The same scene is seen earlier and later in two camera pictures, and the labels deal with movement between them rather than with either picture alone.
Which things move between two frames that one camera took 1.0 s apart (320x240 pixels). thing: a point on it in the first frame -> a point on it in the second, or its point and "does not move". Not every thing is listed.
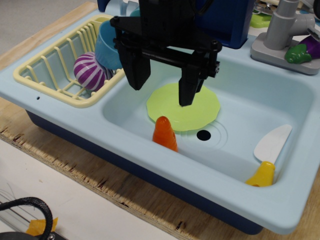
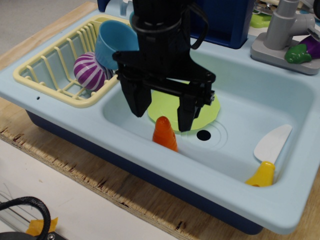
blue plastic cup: (106, 53) does not move
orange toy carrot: (163, 135) does not move
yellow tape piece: (37, 227) does not move
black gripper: (167, 29) -> (165, 30)
